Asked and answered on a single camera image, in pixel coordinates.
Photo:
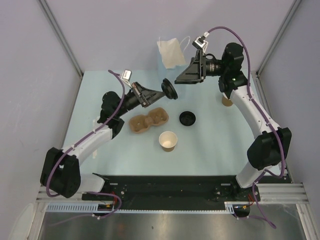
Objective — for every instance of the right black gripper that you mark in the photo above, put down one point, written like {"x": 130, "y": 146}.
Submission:
{"x": 196, "y": 72}

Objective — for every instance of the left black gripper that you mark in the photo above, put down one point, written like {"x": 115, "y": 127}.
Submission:
{"x": 150, "y": 95}

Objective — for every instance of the black plastic cup lid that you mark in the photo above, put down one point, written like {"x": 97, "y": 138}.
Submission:
{"x": 169, "y": 89}

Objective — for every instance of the brown paper cup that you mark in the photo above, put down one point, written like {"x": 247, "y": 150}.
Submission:
{"x": 225, "y": 101}
{"x": 168, "y": 140}

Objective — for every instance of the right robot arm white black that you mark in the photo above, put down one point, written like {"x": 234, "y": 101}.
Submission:
{"x": 271, "y": 142}

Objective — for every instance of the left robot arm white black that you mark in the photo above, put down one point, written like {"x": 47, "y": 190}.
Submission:
{"x": 61, "y": 173}

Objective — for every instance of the light blue paper bag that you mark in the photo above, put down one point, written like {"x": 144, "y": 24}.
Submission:
{"x": 171, "y": 60}

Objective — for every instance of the brown cardboard cup carrier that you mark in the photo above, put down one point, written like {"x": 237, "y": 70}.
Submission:
{"x": 141, "y": 123}

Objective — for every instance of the light blue table mat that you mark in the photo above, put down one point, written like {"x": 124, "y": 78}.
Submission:
{"x": 216, "y": 144}

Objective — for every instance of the white wrapped straw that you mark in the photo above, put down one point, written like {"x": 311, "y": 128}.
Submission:
{"x": 94, "y": 126}

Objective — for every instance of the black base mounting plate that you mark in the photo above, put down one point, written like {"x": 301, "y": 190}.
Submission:
{"x": 173, "y": 193}

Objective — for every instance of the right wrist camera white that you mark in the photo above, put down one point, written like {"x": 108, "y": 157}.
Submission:
{"x": 200, "y": 43}

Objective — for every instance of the aluminium frame rail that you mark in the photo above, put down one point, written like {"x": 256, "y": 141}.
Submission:
{"x": 53, "y": 23}

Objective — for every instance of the white slotted cable duct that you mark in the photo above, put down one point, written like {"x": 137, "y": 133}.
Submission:
{"x": 72, "y": 207}

